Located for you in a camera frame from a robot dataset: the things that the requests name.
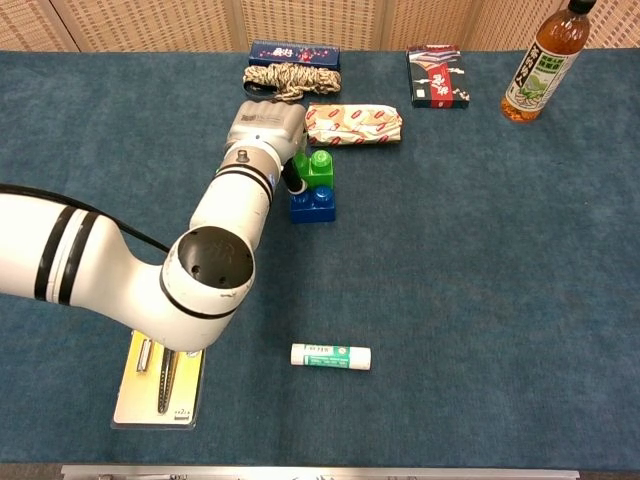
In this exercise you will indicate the black red patterned box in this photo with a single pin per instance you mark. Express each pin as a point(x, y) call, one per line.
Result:
point(440, 75)

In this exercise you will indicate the green toy brick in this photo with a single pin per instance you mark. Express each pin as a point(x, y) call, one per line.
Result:
point(320, 172)

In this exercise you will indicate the aluminium profile rail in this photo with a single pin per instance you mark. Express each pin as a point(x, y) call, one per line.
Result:
point(320, 472)

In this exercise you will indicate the blue toy brick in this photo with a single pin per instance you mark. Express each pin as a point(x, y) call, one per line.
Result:
point(312, 210)

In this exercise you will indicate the blue felt table cloth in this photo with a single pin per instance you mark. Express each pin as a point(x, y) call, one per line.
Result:
point(450, 250)

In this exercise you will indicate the woven folding screen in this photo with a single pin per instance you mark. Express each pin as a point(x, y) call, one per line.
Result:
point(150, 25)

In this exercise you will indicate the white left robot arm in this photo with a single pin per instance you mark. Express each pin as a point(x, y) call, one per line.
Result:
point(125, 270)

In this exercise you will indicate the amber tea bottle green label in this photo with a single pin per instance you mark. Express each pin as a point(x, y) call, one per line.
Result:
point(540, 70)

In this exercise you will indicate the cream red wrapped package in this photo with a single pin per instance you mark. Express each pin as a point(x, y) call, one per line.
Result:
point(355, 125)

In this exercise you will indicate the white green glue stick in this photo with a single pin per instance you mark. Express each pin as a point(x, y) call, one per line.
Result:
point(330, 357)

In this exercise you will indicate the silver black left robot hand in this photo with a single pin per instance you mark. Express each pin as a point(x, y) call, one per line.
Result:
point(267, 125)

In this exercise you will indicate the long dark blue box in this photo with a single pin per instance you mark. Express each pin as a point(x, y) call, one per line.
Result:
point(295, 52)

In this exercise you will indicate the yellow razor blister pack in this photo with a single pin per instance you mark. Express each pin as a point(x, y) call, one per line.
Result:
point(150, 405)

